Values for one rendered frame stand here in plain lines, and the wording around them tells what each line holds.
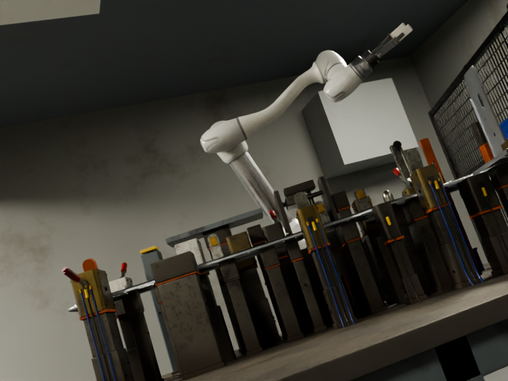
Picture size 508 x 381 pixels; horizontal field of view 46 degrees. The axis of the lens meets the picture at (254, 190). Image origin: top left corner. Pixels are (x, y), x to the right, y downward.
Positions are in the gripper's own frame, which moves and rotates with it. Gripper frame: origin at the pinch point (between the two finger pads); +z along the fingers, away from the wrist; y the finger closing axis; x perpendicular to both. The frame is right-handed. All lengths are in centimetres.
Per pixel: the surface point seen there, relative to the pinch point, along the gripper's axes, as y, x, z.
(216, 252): 71, -4, -98
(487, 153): 48, -45, -10
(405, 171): 52, -30, -35
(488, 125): 57, -34, -5
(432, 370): 166, -23, -46
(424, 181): 92, -23, -30
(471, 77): 52, -20, 1
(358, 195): 57, -25, -51
